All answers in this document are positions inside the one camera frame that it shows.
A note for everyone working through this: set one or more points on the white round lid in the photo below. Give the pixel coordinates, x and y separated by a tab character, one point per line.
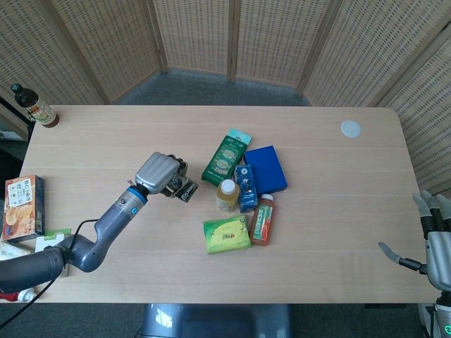
350	128

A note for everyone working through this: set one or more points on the beige snack packet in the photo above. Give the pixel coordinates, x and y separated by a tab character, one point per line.
15	249

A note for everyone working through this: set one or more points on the white green small box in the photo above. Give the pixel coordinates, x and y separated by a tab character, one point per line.
53	236

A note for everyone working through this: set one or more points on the woven folding screen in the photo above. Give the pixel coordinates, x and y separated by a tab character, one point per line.
225	38

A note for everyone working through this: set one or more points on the yellow juice bottle white cap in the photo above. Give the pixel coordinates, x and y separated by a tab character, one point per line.
228	196

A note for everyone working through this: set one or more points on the orange cracker box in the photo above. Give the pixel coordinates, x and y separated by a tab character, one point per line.
21	207

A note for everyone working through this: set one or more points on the blue rectangular box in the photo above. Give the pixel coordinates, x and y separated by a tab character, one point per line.
266	168

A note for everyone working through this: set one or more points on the red white tube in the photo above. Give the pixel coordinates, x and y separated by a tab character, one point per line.
15	295

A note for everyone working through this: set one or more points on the red juice bottle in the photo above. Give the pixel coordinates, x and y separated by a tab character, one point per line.
263	222

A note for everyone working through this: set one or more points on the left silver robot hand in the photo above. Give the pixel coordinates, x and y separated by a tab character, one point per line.
158	174

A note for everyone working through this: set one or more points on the green yellow tissue pack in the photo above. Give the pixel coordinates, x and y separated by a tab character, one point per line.
227	235

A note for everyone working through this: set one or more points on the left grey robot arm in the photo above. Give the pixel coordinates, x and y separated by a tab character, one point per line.
81	243

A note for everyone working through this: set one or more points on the dark sauce bottle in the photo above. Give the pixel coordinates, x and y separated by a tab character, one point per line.
35	105

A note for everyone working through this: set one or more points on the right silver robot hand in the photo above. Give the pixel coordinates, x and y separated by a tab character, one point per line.
431	243

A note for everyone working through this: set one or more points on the blue drink carton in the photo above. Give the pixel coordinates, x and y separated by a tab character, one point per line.
246	188

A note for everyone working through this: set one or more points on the green cookie box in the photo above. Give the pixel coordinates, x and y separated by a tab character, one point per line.
225	157

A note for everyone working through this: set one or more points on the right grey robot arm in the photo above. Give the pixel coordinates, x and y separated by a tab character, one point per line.
440	317

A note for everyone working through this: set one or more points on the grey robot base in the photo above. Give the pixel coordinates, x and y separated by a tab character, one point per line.
215	320

